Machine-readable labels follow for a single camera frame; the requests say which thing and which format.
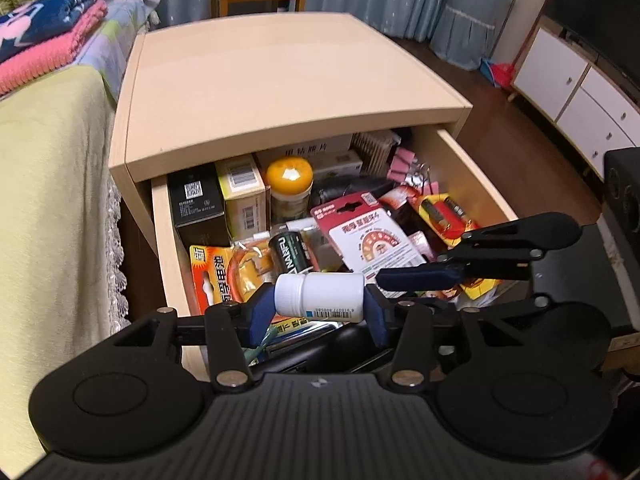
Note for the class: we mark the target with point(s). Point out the black box with QR code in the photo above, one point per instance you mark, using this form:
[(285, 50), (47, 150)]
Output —
[(197, 207)]

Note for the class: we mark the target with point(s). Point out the pink binder clips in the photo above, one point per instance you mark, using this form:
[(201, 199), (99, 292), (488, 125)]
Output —
[(406, 168)]

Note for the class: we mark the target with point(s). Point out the orange Nanfu battery pack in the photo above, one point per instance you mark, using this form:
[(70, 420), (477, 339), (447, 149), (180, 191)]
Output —
[(232, 273)]

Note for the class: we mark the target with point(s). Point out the small white box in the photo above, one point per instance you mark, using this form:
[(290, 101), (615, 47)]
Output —
[(335, 165)]

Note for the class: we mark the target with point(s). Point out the white pill bottle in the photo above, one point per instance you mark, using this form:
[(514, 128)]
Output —
[(318, 296)]

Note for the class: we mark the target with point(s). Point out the red white hanging card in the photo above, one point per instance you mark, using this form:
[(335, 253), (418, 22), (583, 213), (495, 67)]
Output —
[(365, 235)]

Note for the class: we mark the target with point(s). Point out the red AA battery pack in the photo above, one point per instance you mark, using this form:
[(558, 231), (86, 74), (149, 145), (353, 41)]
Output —
[(449, 221)]

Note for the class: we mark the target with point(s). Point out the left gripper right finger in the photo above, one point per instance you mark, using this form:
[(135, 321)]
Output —
[(407, 326)]

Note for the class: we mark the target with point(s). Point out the navy patterned blanket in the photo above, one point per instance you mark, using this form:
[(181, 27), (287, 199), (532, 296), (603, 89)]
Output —
[(39, 21)]

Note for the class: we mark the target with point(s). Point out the pink knitted blanket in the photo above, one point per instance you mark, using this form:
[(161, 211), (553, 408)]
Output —
[(52, 54)]

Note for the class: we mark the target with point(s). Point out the cotton swab container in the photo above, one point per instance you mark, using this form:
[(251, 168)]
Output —
[(376, 149)]

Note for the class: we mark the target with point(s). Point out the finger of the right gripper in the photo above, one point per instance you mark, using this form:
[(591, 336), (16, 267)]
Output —
[(541, 232), (417, 277)]

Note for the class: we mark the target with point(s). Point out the white drawer cabinet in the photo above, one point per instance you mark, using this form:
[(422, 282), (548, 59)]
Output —
[(564, 82)]

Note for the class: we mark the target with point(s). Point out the black gold Nanfu battery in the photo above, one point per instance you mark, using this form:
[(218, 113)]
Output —
[(290, 253)]

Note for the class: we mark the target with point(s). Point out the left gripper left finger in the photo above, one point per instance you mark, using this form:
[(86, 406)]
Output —
[(230, 328)]

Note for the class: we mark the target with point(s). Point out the black flashlight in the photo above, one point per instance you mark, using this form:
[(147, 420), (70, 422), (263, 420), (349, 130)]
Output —
[(332, 188)]

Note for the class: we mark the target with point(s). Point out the pastel patterned quilt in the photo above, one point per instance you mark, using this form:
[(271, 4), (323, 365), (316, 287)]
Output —
[(108, 47)]

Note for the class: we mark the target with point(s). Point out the orange lid jar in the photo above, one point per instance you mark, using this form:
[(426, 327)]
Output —
[(290, 180)]

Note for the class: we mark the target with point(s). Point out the yellow white medicine box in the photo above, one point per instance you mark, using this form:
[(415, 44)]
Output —
[(245, 196)]

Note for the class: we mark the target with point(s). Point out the beige wooden nightstand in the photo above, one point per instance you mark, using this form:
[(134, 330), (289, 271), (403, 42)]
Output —
[(224, 87)]

